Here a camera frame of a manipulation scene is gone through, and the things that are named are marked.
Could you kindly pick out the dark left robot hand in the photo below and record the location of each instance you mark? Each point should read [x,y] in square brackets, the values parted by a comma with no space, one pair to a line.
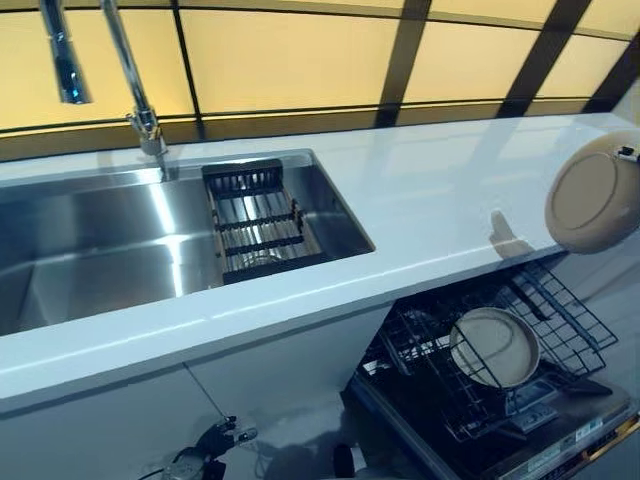
[222,440]

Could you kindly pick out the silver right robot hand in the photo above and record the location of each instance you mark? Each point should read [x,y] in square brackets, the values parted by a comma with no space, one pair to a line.
[631,153]

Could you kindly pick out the beige round ceramic plate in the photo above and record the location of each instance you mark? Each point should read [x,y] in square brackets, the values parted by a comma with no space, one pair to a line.
[492,350]
[585,195]

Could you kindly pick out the open dishwasher door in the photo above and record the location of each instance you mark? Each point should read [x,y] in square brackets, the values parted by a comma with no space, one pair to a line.
[550,450]

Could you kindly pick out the black robot right foot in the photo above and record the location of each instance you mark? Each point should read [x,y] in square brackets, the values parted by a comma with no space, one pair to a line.
[343,462]

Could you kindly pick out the stainless steel kitchen sink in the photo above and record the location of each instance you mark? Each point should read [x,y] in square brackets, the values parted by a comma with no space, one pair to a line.
[100,240]

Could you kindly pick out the black sink dish rack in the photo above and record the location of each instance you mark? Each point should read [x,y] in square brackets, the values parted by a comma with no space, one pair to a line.
[240,169]

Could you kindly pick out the chrome kitchen faucet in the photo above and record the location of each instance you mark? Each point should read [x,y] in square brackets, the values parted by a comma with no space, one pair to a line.
[142,120]

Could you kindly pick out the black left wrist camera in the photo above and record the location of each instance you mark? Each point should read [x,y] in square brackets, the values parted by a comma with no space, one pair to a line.
[215,471]

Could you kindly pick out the yellow window with dark frame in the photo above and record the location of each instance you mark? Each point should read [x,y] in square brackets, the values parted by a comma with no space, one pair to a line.
[300,55]

